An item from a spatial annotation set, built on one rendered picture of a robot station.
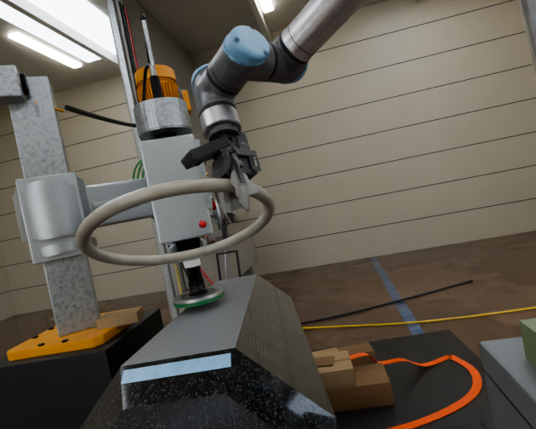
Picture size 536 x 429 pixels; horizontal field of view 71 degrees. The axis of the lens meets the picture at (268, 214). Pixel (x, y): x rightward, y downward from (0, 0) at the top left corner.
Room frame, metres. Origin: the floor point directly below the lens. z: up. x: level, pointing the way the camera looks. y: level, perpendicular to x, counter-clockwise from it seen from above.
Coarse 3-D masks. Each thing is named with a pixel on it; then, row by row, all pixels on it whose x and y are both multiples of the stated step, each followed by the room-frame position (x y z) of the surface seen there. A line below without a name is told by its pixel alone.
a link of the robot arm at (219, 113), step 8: (208, 112) 0.84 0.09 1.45; (216, 112) 0.83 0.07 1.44; (224, 112) 0.83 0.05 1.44; (232, 112) 0.85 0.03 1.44; (200, 120) 0.87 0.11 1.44; (208, 120) 0.83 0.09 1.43; (216, 120) 0.83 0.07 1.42; (224, 120) 0.83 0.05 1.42; (232, 120) 0.84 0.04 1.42; (208, 128) 0.84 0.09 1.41; (240, 128) 0.87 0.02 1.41
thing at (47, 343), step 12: (108, 312) 2.13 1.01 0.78; (144, 312) 2.10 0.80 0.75; (36, 336) 1.87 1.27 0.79; (48, 336) 1.85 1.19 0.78; (72, 336) 1.76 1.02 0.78; (84, 336) 1.72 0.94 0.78; (96, 336) 1.67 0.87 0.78; (108, 336) 1.72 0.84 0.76; (12, 348) 1.76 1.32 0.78; (24, 348) 1.72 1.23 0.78; (36, 348) 1.68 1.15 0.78; (48, 348) 1.67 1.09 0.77; (60, 348) 1.67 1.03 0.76; (72, 348) 1.66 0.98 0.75; (84, 348) 1.66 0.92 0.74; (12, 360) 1.70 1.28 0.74
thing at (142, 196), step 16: (128, 192) 0.74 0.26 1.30; (144, 192) 0.73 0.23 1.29; (160, 192) 0.73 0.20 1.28; (176, 192) 0.74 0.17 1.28; (192, 192) 0.75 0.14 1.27; (112, 208) 0.74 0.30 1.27; (128, 208) 0.74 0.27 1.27; (272, 208) 0.95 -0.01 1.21; (80, 224) 0.79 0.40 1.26; (96, 224) 0.77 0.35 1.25; (256, 224) 1.06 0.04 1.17; (80, 240) 0.82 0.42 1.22; (224, 240) 1.15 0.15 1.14; (240, 240) 1.13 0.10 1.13; (96, 256) 0.93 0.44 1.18; (112, 256) 1.00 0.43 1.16; (128, 256) 1.05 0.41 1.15; (144, 256) 1.09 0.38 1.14; (160, 256) 1.12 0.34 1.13; (176, 256) 1.14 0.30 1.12; (192, 256) 1.15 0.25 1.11
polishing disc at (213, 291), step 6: (210, 288) 1.66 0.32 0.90; (216, 288) 1.63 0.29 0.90; (222, 288) 1.61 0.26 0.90; (186, 294) 1.63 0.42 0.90; (204, 294) 1.56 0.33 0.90; (210, 294) 1.54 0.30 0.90; (216, 294) 1.54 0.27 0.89; (174, 300) 1.54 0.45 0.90; (180, 300) 1.52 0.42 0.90; (186, 300) 1.50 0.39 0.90; (192, 300) 1.49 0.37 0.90; (198, 300) 1.49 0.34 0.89
